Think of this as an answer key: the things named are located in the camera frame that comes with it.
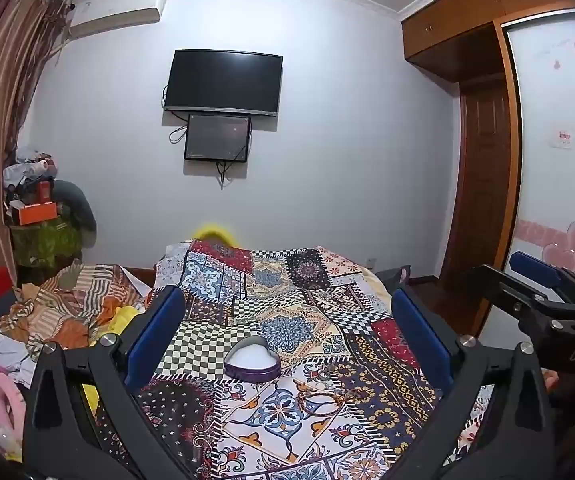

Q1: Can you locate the red braided string bracelet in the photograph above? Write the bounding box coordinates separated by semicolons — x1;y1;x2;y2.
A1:
294;378;348;418

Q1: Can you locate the purple heart-shaped jewelry box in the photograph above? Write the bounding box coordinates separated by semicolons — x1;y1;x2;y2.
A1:
223;336;282;384

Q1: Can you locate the yellow cloth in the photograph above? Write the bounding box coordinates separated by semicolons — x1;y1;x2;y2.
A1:
81;303;144;411

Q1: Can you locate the white wardrobe sliding door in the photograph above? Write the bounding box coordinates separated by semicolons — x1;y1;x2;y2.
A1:
504;11;575;272

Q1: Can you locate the dark bag on floor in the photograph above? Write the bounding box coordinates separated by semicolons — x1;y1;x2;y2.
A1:
376;264;411;295

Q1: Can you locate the striped orange brown blanket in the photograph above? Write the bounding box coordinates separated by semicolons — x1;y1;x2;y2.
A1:
0;262;150;356

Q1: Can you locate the brown wooden door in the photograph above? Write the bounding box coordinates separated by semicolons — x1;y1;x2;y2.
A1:
440;77;510;289

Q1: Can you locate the yellow chair back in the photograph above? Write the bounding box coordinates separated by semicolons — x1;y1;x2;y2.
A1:
192;223;238;247

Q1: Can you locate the green patterned cloth stand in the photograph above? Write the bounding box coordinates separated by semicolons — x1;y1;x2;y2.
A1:
10;218;82;268

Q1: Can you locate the colourful patchwork bed cover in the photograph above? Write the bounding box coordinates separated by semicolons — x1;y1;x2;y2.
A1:
94;238;499;480

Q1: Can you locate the dark green plush cushion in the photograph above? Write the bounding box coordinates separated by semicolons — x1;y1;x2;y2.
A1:
52;179;97;248

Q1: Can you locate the orange box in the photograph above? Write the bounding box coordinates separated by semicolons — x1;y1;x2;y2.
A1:
16;202;58;226

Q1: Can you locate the wooden wardrobe with overhead cabinet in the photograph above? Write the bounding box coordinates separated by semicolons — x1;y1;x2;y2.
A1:
400;0;575;335

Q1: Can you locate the small dark wall monitor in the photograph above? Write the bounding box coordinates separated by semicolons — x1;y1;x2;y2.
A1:
184;114;252;162

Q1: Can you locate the black wall television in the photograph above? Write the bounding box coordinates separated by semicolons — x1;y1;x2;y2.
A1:
164;49;284;117

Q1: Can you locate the white wall air conditioner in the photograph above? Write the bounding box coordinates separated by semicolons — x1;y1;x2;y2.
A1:
69;0;167;39

